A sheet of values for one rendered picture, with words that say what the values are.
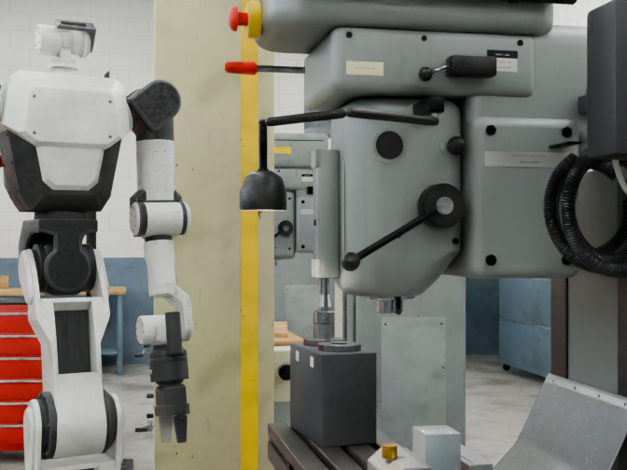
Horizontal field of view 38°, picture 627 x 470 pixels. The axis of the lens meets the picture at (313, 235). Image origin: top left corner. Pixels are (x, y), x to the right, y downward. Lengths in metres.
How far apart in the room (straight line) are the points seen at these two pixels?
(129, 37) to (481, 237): 9.41
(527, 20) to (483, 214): 0.32
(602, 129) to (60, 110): 1.19
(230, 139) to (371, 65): 1.84
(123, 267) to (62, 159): 8.43
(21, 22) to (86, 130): 8.75
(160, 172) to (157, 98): 0.17
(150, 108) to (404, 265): 0.91
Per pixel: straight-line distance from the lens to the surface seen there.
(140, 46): 10.70
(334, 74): 1.41
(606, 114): 1.30
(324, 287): 1.98
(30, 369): 6.02
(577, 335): 1.73
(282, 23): 1.43
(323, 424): 1.86
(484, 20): 1.49
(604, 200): 1.64
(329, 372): 1.85
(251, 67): 1.60
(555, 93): 1.54
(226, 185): 3.21
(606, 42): 1.32
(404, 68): 1.44
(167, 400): 2.11
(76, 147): 2.06
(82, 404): 2.00
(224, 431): 3.28
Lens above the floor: 1.40
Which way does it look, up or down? level
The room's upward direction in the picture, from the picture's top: straight up
